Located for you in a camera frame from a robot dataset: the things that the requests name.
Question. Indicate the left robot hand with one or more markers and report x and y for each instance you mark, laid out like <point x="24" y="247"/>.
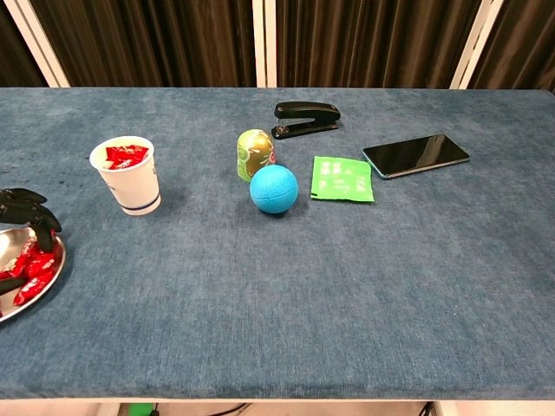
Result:
<point x="21" y="208"/>

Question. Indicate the red candy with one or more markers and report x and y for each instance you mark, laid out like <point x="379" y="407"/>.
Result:
<point x="120" y="164"/>
<point x="126" y="152"/>
<point x="42" y="265"/>
<point x="32" y="289"/>
<point x="11" y="269"/>
<point x="27" y="249"/>

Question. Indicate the silver metal plate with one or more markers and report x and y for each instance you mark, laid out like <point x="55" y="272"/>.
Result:
<point x="13" y="242"/>

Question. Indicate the white paper cup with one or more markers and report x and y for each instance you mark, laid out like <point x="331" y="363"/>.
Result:
<point x="132" y="188"/>

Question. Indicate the black pleated curtain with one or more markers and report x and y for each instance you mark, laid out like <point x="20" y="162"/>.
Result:
<point x="529" y="43"/>
<point x="368" y="43"/>
<point x="152" y="43"/>
<point x="8" y="34"/>

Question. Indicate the blue ball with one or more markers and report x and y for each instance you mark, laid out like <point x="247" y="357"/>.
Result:
<point x="274" y="189"/>

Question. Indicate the blue felt table cloth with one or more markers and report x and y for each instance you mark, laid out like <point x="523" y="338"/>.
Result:
<point x="303" y="281"/>

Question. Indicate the black stapler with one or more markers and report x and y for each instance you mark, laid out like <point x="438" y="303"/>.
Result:
<point x="305" y="119"/>

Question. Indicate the green sachet packet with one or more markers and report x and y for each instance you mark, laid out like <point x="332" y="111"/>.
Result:
<point x="342" y="178"/>

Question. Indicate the black smartphone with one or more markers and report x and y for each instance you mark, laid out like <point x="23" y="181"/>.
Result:
<point x="416" y="155"/>

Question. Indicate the white partition frame post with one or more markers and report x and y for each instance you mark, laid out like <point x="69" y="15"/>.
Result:
<point x="38" y="43"/>
<point x="477" y="43"/>
<point x="259" y="43"/>

